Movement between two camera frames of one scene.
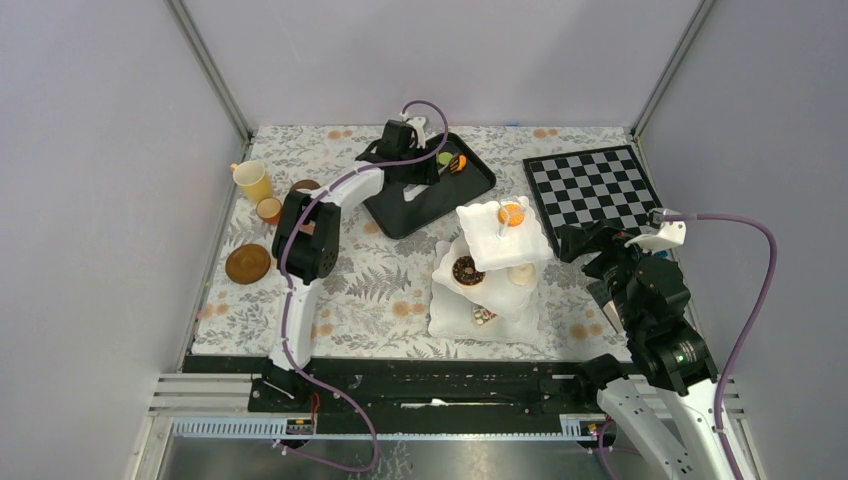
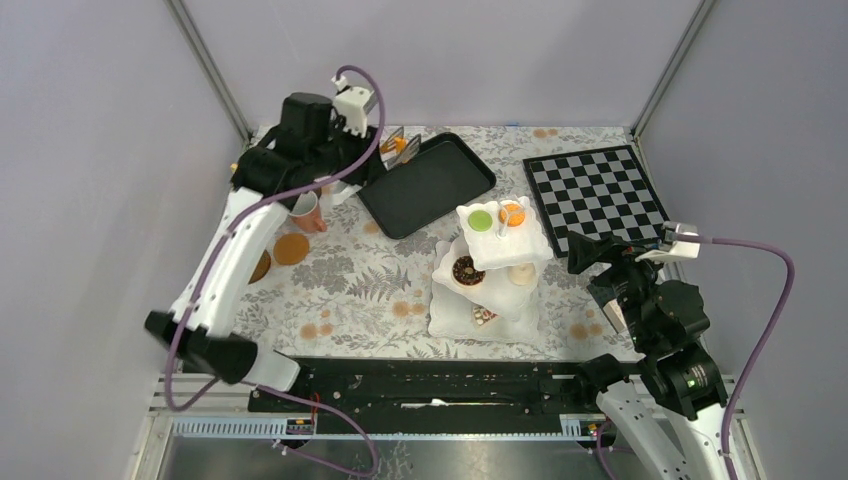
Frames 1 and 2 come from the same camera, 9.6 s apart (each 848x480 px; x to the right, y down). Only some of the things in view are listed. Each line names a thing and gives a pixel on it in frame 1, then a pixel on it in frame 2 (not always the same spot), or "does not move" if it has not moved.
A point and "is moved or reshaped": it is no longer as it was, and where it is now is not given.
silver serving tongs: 410,191 is moved or reshaped
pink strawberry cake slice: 482,315 does not move
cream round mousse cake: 522,274 does not move
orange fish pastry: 458,163 is moved or reshaped
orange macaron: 511,215 does not move
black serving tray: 403,209 does not move
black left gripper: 426,174 to 359,142
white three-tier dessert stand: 485,284 does not move
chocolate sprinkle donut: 465,272 does not move
